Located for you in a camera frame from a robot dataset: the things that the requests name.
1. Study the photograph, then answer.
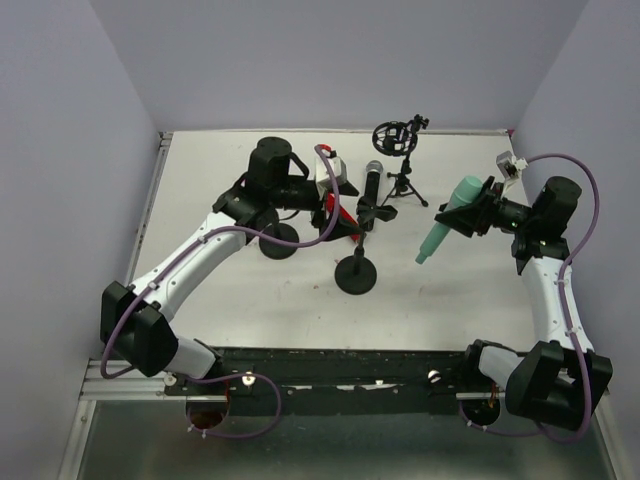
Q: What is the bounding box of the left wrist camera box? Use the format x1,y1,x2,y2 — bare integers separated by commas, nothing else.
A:
313,154,349,191

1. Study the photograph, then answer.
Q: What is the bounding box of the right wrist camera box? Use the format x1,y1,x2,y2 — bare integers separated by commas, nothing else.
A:
496,151,528,196

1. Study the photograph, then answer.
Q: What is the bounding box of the black tripod shock-mount stand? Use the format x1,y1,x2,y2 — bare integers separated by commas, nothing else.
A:
372,114,430,207

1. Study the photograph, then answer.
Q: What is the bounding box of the black front mounting rail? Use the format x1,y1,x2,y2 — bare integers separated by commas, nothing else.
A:
164,347,492,416

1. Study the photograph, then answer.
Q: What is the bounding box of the aluminium extrusion frame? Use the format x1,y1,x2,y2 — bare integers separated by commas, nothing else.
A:
57,130,174,480

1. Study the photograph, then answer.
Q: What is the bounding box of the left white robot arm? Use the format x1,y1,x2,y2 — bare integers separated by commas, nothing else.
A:
100,136,358,379

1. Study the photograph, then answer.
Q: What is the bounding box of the black glitter microphone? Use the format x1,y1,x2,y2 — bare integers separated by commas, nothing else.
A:
357,160,383,232

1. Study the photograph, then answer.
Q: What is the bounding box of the red glitter microphone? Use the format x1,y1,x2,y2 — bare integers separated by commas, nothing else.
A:
325,193,360,244

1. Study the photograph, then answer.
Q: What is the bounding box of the black round-base stand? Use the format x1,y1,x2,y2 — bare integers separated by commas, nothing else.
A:
259,222,299,260
334,197,398,295

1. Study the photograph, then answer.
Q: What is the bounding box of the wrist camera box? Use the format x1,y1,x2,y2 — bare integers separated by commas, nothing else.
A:
313,154,349,191
496,151,528,196

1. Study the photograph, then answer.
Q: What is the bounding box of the mint green toy microphone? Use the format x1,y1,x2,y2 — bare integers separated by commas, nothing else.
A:
414,175,484,265

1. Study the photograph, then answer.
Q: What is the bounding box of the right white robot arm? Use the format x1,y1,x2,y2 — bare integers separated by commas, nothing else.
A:
434,176,613,432

